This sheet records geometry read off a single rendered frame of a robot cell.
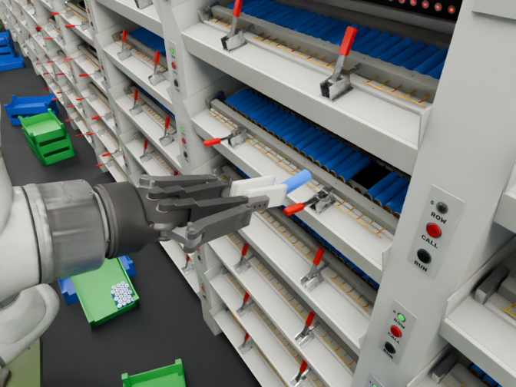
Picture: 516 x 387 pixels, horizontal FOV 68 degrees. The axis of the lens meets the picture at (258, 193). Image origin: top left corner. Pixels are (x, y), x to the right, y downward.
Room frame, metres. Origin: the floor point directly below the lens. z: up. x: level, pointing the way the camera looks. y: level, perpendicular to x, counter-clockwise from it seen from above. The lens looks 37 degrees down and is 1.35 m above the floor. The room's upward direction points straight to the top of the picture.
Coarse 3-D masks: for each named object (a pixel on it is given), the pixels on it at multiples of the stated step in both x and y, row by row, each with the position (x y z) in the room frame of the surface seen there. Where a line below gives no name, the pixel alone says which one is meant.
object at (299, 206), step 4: (316, 196) 0.51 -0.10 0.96; (308, 200) 0.50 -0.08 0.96; (312, 200) 0.50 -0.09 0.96; (316, 200) 0.51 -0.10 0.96; (296, 204) 0.49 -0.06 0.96; (300, 204) 0.49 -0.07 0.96; (304, 204) 0.49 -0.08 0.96; (308, 204) 0.49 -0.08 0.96; (312, 204) 0.50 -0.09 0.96; (284, 208) 0.48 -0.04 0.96; (288, 208) 0.48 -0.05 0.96; (292, 208) 0.48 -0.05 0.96; (296, 208) 0.48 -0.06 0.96; (300, 208) 0.48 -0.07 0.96; (284, 212) 0.47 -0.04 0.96; (288, 212) 0.47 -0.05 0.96; (292, 212) 0.47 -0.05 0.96; (296, 212) 0.48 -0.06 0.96
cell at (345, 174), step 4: (364, 156) 0.59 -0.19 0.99; (360, 160) 0.58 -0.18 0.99; (364, 160) 0.58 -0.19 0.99; (368, 160) 0.58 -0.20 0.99; (352, 164) 0.58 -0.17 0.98; (356, 164) 0.57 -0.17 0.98; (360, 164) 0.57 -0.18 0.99; (364, 164) 0.58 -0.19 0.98; (368, 164) 0.58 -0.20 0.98; (348, 168) 0.57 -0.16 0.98; (352, 168) 0.57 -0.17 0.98; (356, 168) 0.57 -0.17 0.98; (360, 168) 0.57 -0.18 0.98; (364, 168) 0.58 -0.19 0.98; (344, 172) 0.56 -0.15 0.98; (348, 172) 0.56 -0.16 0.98; (352, 172) 0.56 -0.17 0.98; (356, 172) 0.56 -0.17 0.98; (340, 176) 0.56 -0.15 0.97; (344, 176) 0.55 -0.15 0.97; (348, 176) 0.56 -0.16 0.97; (352, 176) 0.56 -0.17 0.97; (344, 180) 0.55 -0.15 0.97
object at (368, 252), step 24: (192, 96) 0.87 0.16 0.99; (216, 96) 0.89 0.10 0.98; (192, 120) 0.86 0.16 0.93; (216, 120) 0.84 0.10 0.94; (216, 144) 0.78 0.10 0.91; (240, 168) 0.70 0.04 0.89; (264, 168) 0.64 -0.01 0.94; (288, 168) 0.62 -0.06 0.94; (312, 192) 0.55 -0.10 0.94; (312, 216) 0.50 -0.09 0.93; (336, 216) 0.49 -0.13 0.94; (336, 240) 0.45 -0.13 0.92; (360, 240) 0.43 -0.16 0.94; (384, 240) 0.43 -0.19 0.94; (360, 264) 0.41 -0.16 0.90; (384, 264) 0.37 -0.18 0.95
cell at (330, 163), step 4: (348, 148) 0.62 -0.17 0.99; (340, 152) 0.62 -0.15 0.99; (344, 152) 0.61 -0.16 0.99; (348, 152) 0.61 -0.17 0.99; (352, 152) 0.62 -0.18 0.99; (336, 156) 0.61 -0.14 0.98; (340, 156) 0.61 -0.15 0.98; (344, 156) 0.61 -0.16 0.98; (348, 156) 0.61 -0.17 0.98; (328, 160) 0.60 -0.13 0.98; (332, 160) 0.60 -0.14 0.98; (336, 160) 0.60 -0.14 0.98; (340, 160) 0.60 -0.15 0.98; (324, 164) 0.59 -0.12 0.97; (328, 164) 0.59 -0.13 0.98; (332, 164) 0.59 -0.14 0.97; (336, 164) 0.59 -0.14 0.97; (328, 168) 0.58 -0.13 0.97; (328, 172) 0.59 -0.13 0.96
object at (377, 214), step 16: (224, 112) 0.82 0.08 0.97; (256, 128) 0.73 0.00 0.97; (272, 144) 0.67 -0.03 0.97; (288, 160) 0.63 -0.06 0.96; (304, 160) 0.61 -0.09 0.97; (320, 176) 0.56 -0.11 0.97; (336, 192) 0.52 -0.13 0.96; (352, 192) 0.51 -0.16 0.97; (352, 208) 0.49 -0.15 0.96; (368, 208) 0.47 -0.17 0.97; (384, 224) 0.44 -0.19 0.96
